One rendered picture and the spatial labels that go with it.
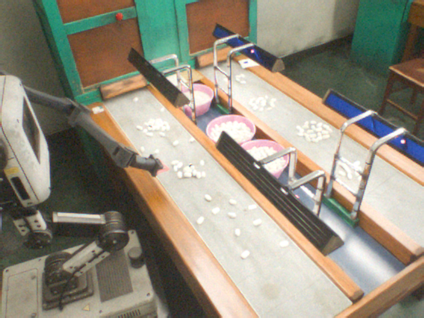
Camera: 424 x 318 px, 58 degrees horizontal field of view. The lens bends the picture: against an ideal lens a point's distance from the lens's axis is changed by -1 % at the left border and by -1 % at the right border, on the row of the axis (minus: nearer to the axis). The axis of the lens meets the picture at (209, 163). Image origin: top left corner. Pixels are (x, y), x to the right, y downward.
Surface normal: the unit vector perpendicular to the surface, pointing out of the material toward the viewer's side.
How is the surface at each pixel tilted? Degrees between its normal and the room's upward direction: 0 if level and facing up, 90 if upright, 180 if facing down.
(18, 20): 90
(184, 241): 0
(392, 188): 0
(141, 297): 0
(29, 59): 90
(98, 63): 90
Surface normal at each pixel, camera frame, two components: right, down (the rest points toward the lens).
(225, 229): -0.06, -0.75
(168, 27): 0.51, 0.54
